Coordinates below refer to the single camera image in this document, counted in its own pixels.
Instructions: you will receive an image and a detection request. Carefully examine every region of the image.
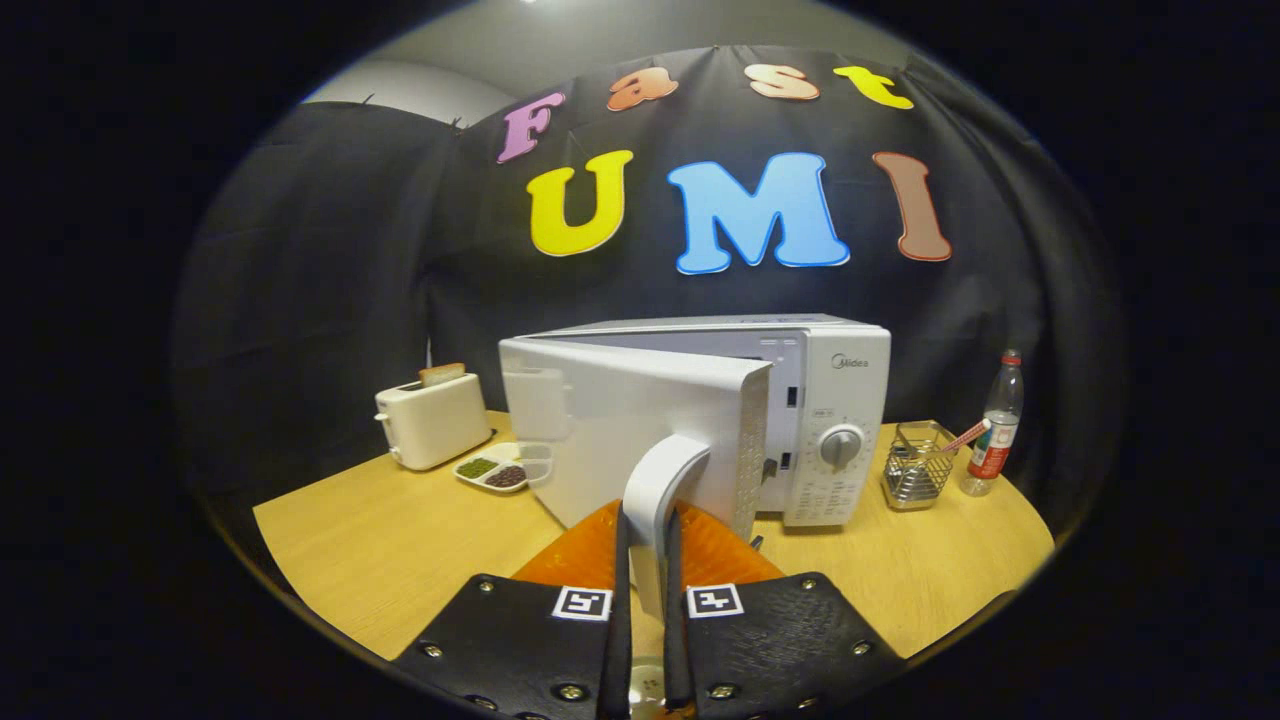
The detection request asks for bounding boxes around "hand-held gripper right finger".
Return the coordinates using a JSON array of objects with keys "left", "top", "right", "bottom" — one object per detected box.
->
[{"left": 663, "top": 500, "right": 908, "bottom": 720}]

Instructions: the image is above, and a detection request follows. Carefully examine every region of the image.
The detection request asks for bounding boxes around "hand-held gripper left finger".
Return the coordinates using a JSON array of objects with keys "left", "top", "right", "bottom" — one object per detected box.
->
[{"left": 392, "top": 500, "right": 634, "bottom": 720}]

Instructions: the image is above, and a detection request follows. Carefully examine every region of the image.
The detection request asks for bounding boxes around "white microwave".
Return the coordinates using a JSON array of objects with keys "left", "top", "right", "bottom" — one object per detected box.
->
[{"left": 498, "top": 314, "right": 893, "bottom": 623}]

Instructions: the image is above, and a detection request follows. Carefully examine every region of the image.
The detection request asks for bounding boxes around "divided white snack dish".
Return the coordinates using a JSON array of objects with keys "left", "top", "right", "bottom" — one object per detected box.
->
[{"left": 452, "top": 441, "right": 553, "bottom": 495}]

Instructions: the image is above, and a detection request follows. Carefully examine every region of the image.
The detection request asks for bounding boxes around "white toaster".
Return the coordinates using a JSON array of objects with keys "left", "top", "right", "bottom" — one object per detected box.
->
[{"left": 374, "top": 372, "right": 495, "bottom": 472}]

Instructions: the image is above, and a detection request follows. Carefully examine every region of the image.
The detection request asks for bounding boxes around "red and white striped straw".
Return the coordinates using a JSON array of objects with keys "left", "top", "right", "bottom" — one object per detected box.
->
[{"left": 905, "top": 418, "right": 993, "bottom": 471}]

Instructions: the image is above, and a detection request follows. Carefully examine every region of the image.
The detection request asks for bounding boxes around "clear bottle with red label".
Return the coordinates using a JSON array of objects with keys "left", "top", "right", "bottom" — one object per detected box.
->
[{"left": 960, "top": 349, "right": 1025, "bottom": 498}]

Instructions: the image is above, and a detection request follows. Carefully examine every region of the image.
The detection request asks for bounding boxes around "black backdrop cloth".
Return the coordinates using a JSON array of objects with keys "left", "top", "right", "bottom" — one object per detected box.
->
[{"left": 170, "top": 45, "right": 1131, "bottom": 521}]

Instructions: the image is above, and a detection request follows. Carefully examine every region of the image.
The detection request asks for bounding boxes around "metal wire utensil holder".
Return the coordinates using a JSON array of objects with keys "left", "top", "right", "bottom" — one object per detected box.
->
[{"left": 881, "top": 420, "right": 961, "bottom": 512}]

